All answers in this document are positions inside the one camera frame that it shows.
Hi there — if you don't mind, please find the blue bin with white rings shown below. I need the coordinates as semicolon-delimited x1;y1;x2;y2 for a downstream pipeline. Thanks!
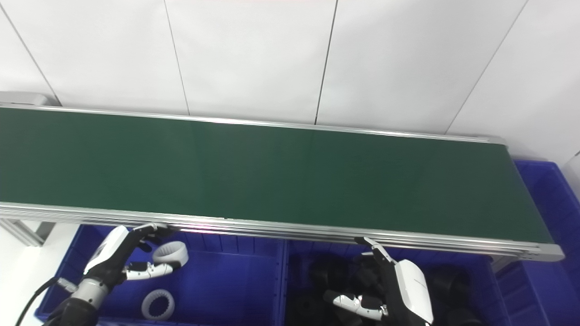
35;224;288;326

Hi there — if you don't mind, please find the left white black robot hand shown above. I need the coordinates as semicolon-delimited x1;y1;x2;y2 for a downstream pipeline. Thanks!
83;223;179;288

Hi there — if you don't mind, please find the empty blue plastic bin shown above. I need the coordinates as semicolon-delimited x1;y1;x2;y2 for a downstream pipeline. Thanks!
492;159;580;326

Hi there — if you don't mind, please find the aluminium conveyor leg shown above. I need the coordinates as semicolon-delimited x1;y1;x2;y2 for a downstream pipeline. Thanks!
0;219;55;247

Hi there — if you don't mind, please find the blue bin with black parts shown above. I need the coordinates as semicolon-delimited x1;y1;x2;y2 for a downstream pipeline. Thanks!
283;240;512;326

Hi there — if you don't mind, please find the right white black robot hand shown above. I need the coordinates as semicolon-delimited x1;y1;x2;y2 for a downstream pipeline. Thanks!
323;236;434;326

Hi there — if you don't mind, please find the black cylindrical part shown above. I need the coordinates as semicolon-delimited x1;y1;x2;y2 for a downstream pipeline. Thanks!
310;256;346;291
428;267;468;300
444;308;483;326
290;292;328;326

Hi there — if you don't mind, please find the white toothed ring part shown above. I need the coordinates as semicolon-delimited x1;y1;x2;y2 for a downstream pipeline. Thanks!
141;289;175;321
152;241;189;268

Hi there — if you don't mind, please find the green belt conveyor aluminium frame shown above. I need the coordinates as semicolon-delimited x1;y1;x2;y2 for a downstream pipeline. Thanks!
0;103;565;263

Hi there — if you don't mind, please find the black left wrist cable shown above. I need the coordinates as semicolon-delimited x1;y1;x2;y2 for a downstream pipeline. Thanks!
15;277;77;326

